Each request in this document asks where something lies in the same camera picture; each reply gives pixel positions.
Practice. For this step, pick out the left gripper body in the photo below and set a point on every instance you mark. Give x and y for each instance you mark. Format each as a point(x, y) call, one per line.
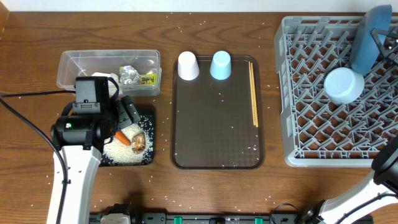
point(110, 112)

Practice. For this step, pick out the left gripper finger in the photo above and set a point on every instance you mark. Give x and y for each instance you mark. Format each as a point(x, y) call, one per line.
point(130, 110)
point(121, 122)

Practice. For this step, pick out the orange carrot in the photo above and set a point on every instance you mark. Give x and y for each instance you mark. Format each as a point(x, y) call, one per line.
point(122, 138)

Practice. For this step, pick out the brown food scrap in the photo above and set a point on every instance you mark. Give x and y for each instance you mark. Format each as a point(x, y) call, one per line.
point(139, 143)

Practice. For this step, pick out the dark blue plate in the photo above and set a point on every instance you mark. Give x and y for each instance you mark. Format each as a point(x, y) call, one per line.
point(364, 51)

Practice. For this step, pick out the aluminium foil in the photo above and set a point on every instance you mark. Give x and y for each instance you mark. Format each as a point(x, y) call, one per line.
point(128, 75)

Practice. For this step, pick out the green yellow snack wrapper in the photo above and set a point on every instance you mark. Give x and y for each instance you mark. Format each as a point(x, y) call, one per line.
point(148, 79)

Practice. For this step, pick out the white napkin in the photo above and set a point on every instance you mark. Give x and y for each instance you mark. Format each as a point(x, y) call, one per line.
point(108, 75)

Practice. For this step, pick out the light blue bowl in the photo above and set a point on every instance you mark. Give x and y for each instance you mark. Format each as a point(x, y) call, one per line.
point(343, 85)

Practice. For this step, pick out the white plastic cup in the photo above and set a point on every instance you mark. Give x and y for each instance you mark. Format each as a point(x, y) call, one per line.
point(187, 67)

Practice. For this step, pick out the light blue plastic cup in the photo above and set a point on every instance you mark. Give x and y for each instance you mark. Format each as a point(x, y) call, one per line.
point(220, 68)

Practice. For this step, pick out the wooden chopstick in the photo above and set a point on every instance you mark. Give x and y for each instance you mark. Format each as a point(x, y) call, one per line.
point(251, 90)
point(254, 101)

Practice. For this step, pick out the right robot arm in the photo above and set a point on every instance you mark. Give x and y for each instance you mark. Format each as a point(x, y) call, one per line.
point(379, 188)

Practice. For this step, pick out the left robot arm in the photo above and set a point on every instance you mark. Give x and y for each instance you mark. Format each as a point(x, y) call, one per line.
point(75, 168)

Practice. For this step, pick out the black tray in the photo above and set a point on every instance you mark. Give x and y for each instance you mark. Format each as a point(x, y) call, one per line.
point(149, 121)

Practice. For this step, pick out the pile of rice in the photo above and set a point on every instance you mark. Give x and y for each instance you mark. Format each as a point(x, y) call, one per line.
point(124, 152)

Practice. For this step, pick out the clear plastic container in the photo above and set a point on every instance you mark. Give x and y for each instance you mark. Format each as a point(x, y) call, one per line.
point(84, 63)

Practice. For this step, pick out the dark brown serving tray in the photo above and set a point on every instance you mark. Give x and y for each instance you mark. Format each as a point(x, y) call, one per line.
point(212, 124)

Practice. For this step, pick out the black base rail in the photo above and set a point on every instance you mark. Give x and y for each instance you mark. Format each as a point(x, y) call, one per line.
point(122, 213)

